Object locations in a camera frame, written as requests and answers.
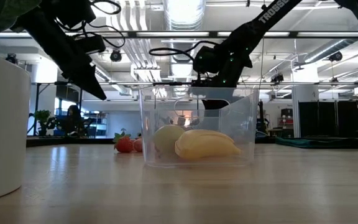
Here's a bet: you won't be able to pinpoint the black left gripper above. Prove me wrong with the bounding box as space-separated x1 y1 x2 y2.
47 30 108 101

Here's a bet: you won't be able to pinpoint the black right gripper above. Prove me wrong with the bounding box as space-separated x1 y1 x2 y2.
191 54 254 110

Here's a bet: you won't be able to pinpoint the clear plastic tupperware container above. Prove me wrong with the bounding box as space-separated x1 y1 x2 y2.
137 85 260 168

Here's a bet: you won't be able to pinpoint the yellow toy banana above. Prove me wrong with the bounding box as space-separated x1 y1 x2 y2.
175 129 242 162

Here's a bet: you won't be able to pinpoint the yellow toy lemon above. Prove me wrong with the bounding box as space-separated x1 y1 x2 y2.
152 124 186 154

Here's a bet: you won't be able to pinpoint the red toy strawberry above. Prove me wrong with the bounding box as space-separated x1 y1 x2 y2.
112 130 134 154

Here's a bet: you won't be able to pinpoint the black hanging reel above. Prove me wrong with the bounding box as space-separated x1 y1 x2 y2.
328 50 344 62
5 52 19 65
109 49 123 63

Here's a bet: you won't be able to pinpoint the person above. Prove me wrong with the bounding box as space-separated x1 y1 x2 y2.
56 105 90 138

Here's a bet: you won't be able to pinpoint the background potted plant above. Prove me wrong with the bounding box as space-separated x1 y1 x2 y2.
32 109 55 137

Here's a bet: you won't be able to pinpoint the pink toy peach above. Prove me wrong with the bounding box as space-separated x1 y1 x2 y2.
132 138 144 153

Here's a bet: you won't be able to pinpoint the green artificial plant white pot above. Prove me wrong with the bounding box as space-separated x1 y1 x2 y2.
0 0 42 203

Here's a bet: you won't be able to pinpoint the dark green cloth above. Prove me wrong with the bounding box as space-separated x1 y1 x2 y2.
274 136 358 149

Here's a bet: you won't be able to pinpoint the black partition panels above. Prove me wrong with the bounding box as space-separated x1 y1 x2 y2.
298 100 358 139

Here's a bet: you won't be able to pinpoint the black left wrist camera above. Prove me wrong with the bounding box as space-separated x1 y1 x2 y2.
75 33 107 54

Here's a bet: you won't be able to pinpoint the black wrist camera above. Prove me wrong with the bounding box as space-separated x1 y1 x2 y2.
75 33 107 54
193 45 221 75

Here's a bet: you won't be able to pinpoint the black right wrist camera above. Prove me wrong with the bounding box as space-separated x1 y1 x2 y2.
193 45 221 75

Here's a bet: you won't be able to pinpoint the black aluminium table frame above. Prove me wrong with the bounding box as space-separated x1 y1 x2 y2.
25 136 358 149

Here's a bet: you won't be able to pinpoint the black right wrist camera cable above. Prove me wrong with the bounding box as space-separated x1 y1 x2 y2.
149 39 218 62

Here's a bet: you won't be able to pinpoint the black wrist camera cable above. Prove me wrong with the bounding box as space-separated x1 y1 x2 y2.
149 39 218 62
54 0 126 49

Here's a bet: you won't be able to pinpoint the black left wrist camera cable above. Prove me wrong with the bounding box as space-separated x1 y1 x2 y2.
54 0 126 49

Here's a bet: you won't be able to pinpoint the slanted silver ventilation duct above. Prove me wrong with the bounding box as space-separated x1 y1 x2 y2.
303 12 358 65

